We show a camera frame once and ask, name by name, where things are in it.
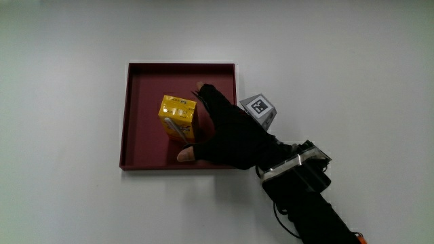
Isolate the person's right hand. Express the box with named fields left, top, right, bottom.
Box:
left=176, top=81, right=294, bottom=171

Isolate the yellow ice redtea carton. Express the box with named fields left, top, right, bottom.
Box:
left=157, top=94, right=200, bottom=144

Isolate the dark red square tray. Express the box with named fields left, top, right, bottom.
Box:
left=119, top=62, right=239, bottom=171

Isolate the black cable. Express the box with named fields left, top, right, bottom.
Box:
left=273, top=202, right=302, bottom=240

